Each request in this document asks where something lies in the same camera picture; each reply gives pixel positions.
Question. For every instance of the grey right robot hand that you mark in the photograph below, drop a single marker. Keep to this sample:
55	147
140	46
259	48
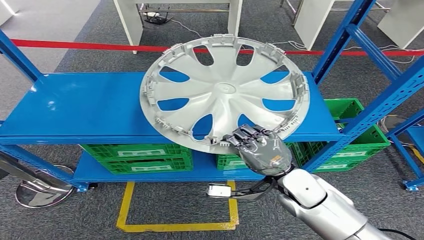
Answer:
265	154

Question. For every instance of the silver plastic wheel hubcap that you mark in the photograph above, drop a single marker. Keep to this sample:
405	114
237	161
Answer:
225	89

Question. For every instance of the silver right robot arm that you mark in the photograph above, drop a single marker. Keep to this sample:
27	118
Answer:
321	212

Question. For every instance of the blue metal shelf rack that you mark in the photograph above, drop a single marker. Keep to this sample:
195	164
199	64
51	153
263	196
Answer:
419	136
82	106

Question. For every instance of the green plastic crate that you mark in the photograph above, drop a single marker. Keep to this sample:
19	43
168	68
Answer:
228	166
344	164
225	158
371	139
145	166
132	150

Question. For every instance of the chrome barrier stanchion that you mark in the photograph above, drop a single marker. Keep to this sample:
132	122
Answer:
43	197
386	124

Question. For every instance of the black router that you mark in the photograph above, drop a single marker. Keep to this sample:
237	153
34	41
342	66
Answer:
157	18

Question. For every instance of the red barrier belt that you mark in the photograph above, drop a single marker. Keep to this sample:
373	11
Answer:
82	45

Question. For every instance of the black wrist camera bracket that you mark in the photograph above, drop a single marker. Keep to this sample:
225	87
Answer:
255	192

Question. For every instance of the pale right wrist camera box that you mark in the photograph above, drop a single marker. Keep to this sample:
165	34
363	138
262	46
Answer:
219	191

